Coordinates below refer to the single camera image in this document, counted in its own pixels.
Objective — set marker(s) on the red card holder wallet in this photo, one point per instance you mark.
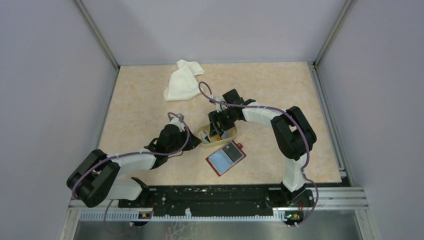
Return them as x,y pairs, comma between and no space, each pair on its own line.
219,161

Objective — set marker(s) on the beige oval tray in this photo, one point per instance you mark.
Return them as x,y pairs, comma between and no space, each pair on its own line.
227,136

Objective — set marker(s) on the white crumpled cloth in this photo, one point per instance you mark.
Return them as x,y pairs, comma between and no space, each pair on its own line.
183,85

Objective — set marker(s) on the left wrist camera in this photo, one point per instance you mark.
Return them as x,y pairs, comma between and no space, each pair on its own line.
177,120

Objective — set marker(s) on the silver VIP card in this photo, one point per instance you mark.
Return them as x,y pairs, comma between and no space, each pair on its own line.
205,137

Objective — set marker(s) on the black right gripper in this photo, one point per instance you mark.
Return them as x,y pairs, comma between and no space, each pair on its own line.
214,117

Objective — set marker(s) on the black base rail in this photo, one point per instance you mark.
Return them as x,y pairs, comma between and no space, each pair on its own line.
239,200

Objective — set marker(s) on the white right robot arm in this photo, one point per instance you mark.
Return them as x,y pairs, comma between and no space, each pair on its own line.
293,133

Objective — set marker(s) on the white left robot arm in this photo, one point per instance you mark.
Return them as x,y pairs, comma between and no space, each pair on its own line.
96,179

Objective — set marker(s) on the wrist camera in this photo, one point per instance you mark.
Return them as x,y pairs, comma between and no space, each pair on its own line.
219,103
177,120

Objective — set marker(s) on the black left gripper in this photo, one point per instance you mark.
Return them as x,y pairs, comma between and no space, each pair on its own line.
192,142

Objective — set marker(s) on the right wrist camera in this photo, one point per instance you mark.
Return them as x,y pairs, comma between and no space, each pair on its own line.
219,103

